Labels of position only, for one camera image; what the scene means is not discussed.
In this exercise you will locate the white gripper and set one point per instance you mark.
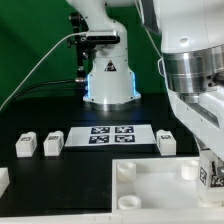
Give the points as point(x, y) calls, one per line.
point(207, 124)

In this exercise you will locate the white square tabletop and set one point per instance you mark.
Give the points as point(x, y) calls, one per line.
point(156, 184)

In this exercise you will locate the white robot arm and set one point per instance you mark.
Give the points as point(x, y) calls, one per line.
point(192, 60)

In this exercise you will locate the white marker sheet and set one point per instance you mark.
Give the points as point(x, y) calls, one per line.
point(110, 135)

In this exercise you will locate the white left obstacle block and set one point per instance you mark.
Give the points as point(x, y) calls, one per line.
point(4, 180)

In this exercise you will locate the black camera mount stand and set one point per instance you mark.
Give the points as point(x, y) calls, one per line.
point(83, 50)

